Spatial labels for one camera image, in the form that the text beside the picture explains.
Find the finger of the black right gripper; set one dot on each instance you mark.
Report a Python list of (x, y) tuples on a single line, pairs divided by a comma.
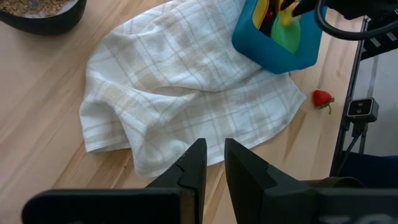
[(306, 7), (285, 3)]

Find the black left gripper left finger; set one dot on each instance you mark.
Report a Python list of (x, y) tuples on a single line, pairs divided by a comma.
[(192, 177)]

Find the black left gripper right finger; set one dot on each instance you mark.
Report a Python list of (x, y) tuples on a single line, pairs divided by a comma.
[(252, 186)]

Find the small red toy cherry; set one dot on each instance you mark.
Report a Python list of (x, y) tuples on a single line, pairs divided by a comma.
[(268, 16)]

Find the yellow toy banana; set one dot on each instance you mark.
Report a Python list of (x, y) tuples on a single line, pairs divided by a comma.
[(259, 12)]

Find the green toy fruit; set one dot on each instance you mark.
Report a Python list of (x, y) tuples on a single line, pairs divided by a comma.
[(286, 37)]

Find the red toy strawberry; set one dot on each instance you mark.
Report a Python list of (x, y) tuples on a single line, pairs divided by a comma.
[(321, 98)]

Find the teal plastic tupperware container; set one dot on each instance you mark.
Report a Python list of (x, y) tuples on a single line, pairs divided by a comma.
[(264, 49)]

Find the white plaid kitchen towel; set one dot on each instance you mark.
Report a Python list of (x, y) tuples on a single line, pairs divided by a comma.
[(186, 77)]

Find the person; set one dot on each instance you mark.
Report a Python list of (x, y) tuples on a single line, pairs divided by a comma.
[(370, 169)]

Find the succulent plant in black bowl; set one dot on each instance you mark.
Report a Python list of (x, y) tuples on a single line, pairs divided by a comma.
[(40, 18)]

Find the black table-level camera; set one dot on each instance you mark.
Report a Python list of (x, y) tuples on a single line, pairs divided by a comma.
[(362, 109)]

